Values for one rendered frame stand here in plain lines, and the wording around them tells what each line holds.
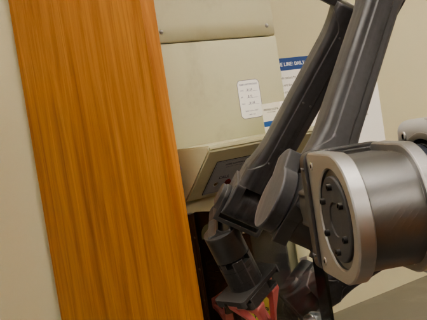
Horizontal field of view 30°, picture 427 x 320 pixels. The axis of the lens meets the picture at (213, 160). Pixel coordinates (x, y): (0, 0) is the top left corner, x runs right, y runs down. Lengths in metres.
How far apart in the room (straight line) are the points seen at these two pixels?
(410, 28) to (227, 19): 1.27
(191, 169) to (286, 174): 0.58
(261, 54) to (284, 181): 0.82
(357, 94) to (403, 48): 1.79
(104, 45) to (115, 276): 0.45
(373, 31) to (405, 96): 1.73
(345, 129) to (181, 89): 0.64
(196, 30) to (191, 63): 0.07
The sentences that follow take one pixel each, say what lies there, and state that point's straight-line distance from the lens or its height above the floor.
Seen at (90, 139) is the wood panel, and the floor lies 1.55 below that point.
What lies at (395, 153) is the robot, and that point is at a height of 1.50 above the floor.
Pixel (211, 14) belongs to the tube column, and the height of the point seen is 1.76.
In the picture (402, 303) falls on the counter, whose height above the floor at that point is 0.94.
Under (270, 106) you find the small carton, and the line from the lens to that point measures 1.60.
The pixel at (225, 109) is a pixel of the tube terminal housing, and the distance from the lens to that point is 1.60.
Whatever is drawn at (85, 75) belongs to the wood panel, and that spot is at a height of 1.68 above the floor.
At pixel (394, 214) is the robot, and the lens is 0.69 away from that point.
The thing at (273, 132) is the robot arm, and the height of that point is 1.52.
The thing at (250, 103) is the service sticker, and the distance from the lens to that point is 1.64.
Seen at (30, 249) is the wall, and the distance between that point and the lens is 1.84.
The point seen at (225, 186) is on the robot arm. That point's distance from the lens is 1.24.
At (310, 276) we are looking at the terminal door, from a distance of 1.33.
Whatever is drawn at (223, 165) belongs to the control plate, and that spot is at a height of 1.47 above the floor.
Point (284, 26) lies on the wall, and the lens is 2.36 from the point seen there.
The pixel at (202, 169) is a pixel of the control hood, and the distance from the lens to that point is 1.44.
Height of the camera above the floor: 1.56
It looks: 3 degrees down
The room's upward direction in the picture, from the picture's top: 9 degrees counter-clockwise
